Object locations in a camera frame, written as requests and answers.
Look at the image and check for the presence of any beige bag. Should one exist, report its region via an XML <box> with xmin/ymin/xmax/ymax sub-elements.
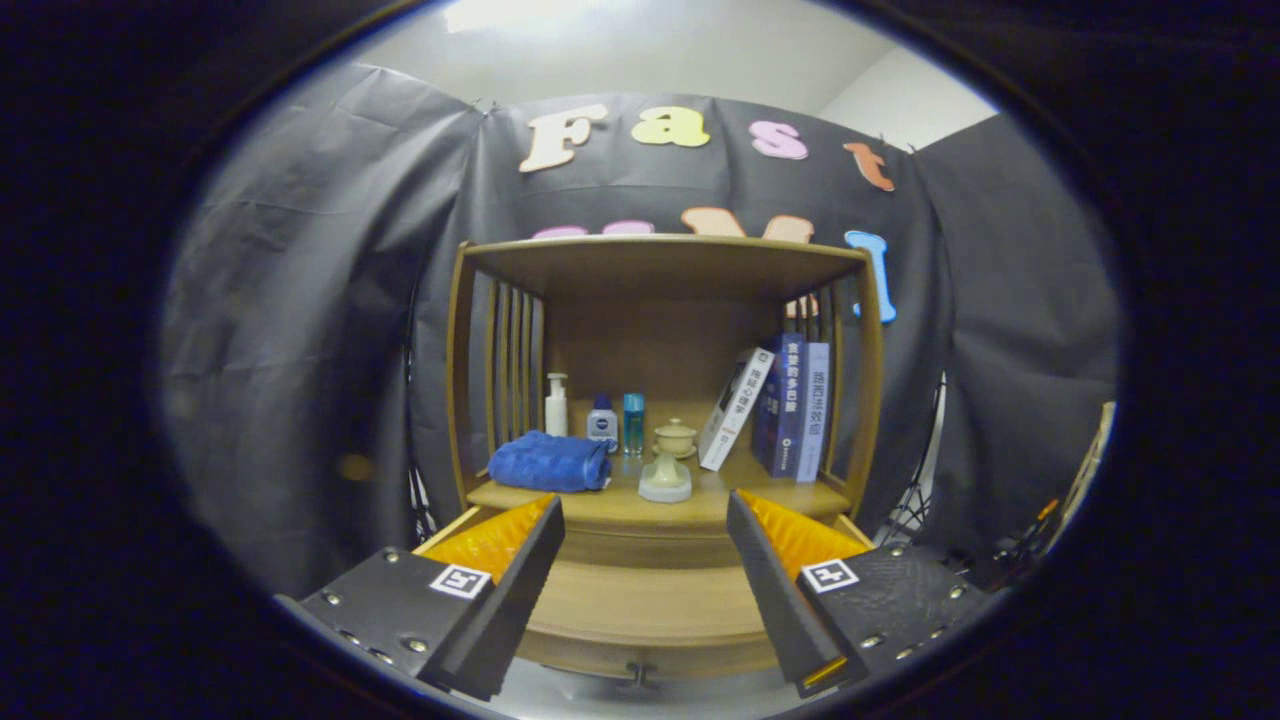
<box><xmin>1060</xmin><ymin>400</ymin><xmax>1119</xmax><ymax>531</ymax></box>

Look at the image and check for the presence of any rolled blue towel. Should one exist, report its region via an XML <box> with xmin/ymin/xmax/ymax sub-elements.
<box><xmin>487</xmin><ymin>430</ymin><xmax>613</xmax><ymax>494</ymax></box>

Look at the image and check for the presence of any wooden cabinet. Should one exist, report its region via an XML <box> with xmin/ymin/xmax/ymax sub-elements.
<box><xmin>445</xmin><ymin>233</ymin><xmax>886</xmax><ymax>521</ymax></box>

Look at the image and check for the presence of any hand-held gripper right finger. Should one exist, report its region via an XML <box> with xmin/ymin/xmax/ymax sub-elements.
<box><xmin>726</xmin><ymin>488</ymin><xmax>1001</xmax><ymax>699</ymax></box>

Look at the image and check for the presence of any black tripod stand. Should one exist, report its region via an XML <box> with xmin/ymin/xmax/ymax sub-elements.
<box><xmin>880</xmin><ymin>375</ymin><xmax>946</xmax><ymax>546</ymax></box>

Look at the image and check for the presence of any beige lidded teacup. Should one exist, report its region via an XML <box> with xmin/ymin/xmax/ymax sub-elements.
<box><xmin>653</xmin><ymin>417</ymin><xmax>699</xmax><ymax>461</ymax></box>

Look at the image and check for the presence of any black backdrop cloth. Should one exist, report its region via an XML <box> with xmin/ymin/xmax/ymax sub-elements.
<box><xmin>160</xmin><ymin>62</ymin><xmax>1121</xmax><ymax>601</ymax></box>

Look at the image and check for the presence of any dark blue book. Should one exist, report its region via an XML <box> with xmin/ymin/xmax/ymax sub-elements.
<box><xmin>752</xmin><ymin>332</ymin><xmax>807</xmax><ymax>479</ymax></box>

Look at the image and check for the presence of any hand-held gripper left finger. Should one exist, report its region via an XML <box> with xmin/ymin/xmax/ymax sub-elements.
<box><xmin>275</xmin><ymin>493</ymin><xmax>567</xmax><ymax>703</ymax></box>

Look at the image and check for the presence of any light lavender book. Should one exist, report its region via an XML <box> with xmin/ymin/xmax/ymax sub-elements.
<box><xmin>797</xmin><ymin>341</ymin><xmax>831</xmax><ymax>484</ymax></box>

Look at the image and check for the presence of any white book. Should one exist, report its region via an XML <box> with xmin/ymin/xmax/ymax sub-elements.
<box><xmin>697</xmin><ymin>346</ymin><xmax>776</xmax><ymax>472</ymax></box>

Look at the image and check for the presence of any wooden drawer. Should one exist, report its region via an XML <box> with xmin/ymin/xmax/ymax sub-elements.
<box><xmin>415</xmin><ymin>505</ymin><xmax>876</xmax><ymax>681</ymax></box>

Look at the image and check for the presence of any dark equipment with cables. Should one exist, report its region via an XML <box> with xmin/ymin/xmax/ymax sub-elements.
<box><xmin>960</xmin><ymin>495</ymin><xmax>1061</xmax><ymax>591</ymax></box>

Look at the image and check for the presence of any wooden countertop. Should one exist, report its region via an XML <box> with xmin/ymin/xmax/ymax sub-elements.
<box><xmin>465</xmin><ymin>450</ymin><xmax>853</xmax><ymax>531</ymax></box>

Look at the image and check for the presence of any white bottle with blue cap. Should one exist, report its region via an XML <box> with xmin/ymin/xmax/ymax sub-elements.
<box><xmin>586</xmin><ymin>394</ymin><xmax>620</xmax><ymax>456</ymax></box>

